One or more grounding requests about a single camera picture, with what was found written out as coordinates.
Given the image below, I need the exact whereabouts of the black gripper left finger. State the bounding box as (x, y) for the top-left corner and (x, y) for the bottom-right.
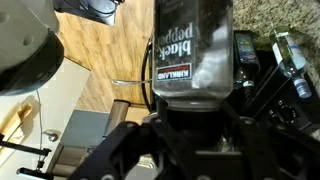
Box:
(67, 117), (194, 180)

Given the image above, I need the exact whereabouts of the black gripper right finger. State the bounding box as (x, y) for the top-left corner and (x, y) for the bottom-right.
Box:
(219, 102), (320, 180)

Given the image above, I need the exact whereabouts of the black pepper jar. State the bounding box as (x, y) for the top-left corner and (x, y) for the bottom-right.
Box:
(152, 0), (233, 111)

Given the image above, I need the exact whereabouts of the clear glass bottle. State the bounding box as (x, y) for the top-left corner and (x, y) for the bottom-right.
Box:
(269, 26), (312, 99)

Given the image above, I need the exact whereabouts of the dark glass bottle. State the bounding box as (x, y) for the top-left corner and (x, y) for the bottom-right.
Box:
(234, 31), (260, 99)

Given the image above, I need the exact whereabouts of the black electric stove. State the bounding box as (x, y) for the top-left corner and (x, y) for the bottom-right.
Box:
(227, 51), (320, 134)

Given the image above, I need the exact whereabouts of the near black frying pan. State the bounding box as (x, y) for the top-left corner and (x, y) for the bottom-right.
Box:
(111, 36), (152, 112)

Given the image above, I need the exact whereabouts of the black camera on stand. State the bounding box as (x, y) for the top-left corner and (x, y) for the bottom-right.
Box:
(0, 135), (54, 180)

